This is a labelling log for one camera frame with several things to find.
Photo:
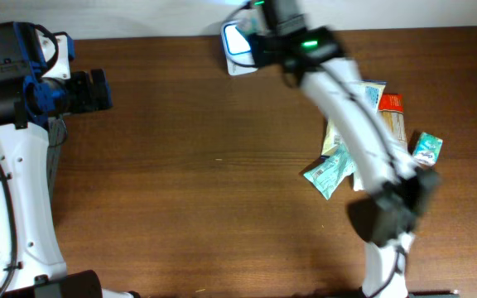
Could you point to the white cream tube gold cap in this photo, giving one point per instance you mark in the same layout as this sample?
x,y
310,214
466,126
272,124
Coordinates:
x,y
357,182

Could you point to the orange spaghetti pasta package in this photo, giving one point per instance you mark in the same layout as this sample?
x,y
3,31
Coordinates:
x,y
392,110

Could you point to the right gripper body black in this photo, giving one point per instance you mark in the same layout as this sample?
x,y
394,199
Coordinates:
x,y
266,51

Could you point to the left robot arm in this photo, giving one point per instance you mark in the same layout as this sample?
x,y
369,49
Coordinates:
x,y
36,85

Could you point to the small teal tissue pack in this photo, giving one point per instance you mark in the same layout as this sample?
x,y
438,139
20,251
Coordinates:
x,y
249,24

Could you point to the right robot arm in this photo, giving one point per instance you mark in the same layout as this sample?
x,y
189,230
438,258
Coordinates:
x,y
398,189

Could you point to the grey plastic mesh basket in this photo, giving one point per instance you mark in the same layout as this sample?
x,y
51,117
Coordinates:
x,y
54,157

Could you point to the teal wet wipes pack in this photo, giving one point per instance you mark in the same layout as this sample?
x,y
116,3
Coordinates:
x,y
328,175

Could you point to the yellow blue-edged snack bag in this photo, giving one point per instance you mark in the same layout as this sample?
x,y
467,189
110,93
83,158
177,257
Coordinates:
x,y
372,91

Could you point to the white barcode scanner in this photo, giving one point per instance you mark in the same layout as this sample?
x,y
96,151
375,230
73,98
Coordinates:
x,y
237,51

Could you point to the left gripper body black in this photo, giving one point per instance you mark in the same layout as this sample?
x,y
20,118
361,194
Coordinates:
x,y
80,96

